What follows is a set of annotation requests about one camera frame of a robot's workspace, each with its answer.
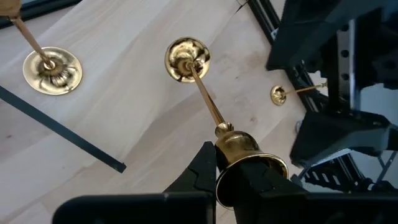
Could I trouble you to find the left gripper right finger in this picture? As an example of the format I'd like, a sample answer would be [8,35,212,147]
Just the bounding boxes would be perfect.
[233,160,398,224]

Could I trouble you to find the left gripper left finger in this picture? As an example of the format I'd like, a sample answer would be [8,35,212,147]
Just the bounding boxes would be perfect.
[52,141,218,224]

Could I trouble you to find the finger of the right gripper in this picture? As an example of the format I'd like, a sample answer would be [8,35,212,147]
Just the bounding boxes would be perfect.
[266,0,374,72]
[289,110,391,169]

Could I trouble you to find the brass candlestick holder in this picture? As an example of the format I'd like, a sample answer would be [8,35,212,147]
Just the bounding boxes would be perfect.
[269,81,328,106]
[0,0,83,96]
[164,36,289,210]

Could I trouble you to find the wooden shelf riser black legs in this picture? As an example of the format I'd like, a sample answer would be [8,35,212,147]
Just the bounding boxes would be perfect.
[0,0,251,174]

